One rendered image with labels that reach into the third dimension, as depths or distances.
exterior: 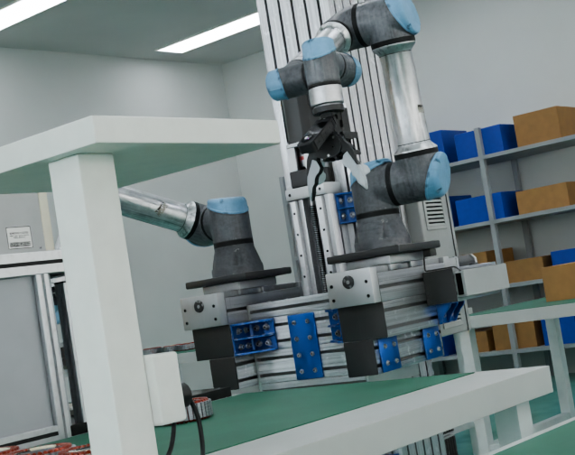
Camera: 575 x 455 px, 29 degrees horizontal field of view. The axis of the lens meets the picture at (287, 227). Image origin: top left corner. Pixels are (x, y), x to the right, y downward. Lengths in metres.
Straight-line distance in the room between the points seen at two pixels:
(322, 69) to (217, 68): 8.74
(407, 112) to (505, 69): 6.52
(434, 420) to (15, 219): 1.02
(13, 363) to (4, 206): 0.36
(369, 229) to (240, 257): 0.46
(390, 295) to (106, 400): 1.53
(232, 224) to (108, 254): 1.81
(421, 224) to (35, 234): 1.35
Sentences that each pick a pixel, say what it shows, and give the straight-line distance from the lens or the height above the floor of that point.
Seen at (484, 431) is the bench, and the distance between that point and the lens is 4.91.
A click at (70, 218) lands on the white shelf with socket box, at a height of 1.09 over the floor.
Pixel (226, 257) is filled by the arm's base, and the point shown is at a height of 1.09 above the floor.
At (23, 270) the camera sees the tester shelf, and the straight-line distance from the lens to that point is 2.23.
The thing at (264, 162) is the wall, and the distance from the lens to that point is 10.88.
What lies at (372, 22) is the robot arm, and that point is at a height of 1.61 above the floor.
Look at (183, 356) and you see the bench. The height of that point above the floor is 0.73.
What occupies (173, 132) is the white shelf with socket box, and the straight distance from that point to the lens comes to 1.48.
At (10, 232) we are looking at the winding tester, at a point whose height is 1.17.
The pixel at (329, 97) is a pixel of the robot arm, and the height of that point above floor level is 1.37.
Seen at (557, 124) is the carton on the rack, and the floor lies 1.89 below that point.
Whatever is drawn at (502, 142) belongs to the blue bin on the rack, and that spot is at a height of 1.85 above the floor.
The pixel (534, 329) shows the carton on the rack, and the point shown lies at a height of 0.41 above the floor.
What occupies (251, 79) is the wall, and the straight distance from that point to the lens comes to 11.01.
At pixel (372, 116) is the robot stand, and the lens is 3.34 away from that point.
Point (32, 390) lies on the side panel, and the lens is 2.23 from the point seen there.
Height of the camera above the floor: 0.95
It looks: 3 degrees up
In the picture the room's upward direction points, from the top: 9 degrees counter-clockwise
